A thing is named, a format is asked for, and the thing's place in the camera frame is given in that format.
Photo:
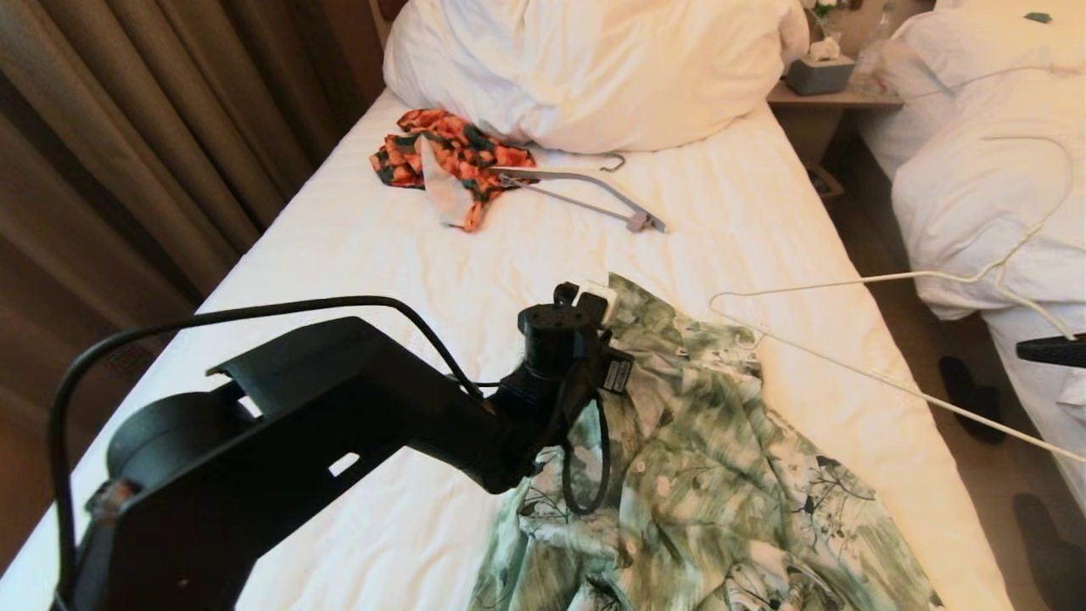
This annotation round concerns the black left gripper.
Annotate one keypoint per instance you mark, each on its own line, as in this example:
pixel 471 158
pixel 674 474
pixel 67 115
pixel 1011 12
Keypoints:
pixel 615 373

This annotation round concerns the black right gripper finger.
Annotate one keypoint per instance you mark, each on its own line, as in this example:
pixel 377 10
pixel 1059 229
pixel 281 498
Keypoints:
pixel 1060 344
pixel 1060 358

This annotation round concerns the green leaf print shirt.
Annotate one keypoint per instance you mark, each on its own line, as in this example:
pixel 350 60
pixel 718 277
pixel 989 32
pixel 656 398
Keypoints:
pixel 721 458

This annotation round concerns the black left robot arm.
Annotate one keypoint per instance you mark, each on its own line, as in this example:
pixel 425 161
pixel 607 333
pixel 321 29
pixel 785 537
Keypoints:
pixel 297 424

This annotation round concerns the grey hanger with clips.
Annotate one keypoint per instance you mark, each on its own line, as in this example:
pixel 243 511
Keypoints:
pixel 638 222

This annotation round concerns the black slipper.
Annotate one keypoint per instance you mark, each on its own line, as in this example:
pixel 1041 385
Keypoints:
pixel 1048 552
pixel 971 407

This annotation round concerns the white duvet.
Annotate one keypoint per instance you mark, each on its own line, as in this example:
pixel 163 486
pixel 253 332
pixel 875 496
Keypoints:
pixel 993 170

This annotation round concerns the orange floral garment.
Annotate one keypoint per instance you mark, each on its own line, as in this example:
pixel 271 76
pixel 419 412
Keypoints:
pixel 462 148

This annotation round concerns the large white pillow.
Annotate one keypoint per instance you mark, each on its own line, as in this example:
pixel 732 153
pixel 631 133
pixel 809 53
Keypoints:
pixel 594 68

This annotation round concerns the small white pillow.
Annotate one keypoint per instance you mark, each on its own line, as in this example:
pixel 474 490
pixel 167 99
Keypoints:
pixel 1001 42

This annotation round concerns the small green item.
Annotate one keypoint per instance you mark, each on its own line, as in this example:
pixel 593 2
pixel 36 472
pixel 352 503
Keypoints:
pixel 1037 17

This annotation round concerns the wooden nightstand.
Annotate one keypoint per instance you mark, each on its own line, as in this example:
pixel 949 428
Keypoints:
pixel 836 100

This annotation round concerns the clear plastic bottle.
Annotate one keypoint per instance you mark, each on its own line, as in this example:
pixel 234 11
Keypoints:
pixel 874 47

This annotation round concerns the grey tissue box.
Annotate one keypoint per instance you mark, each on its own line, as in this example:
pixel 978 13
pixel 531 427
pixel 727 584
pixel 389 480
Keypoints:
pixel 819 76

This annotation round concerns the white flower plant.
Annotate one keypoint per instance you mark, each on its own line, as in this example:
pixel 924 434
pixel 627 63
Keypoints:
pixel 819 8

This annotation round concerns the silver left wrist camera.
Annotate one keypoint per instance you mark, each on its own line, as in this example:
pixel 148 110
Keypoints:
pixel 598 297

